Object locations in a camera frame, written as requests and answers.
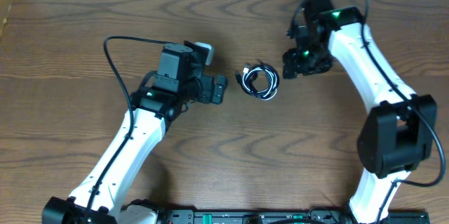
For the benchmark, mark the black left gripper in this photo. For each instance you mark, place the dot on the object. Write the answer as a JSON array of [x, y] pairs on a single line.
[[205, 88]]

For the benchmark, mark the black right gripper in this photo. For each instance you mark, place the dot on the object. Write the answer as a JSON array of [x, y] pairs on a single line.
[[293, 66]]

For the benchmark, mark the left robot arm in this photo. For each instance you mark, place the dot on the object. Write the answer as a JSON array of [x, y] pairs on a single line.
[[160, 98]]

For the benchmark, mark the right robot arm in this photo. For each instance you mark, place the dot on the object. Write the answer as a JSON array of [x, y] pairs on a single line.
[[398, 132]]

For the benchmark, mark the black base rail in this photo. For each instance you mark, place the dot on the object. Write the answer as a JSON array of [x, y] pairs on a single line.
[[187, 216]]

